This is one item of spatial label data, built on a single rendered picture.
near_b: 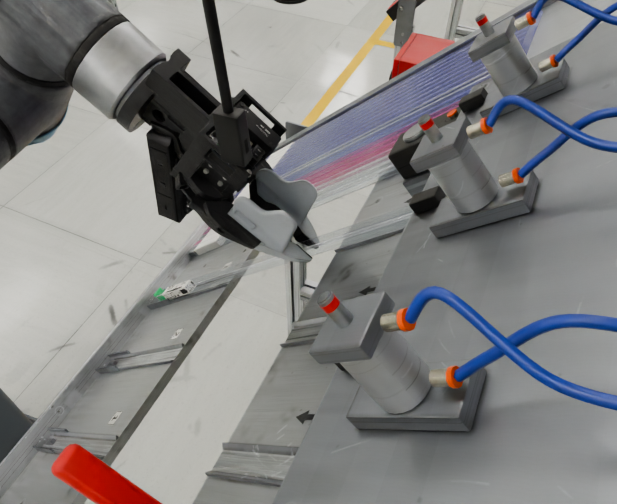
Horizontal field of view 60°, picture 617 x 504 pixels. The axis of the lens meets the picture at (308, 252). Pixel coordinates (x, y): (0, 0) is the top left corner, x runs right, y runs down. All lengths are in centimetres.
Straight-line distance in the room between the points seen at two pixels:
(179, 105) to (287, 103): 200
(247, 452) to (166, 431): 113
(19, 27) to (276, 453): 38
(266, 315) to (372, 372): 146
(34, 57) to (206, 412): 113
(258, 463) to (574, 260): 23
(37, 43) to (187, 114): 13
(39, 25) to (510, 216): 38
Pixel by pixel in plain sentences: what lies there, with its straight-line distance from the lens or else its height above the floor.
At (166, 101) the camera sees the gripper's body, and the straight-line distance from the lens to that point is 47.
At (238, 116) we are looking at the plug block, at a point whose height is 112.
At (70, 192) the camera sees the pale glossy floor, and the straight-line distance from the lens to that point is 218.
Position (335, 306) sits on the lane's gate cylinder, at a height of 120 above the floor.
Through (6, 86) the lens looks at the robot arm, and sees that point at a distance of 55.
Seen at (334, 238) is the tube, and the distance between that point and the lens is 49.
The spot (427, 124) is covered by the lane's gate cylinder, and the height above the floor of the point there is 120.
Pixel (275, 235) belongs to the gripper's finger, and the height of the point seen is 98.
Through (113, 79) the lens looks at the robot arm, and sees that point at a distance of 48.
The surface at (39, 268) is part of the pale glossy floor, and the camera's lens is 195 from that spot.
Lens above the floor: 134
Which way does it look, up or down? 49 degrees down
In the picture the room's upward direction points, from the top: straight up
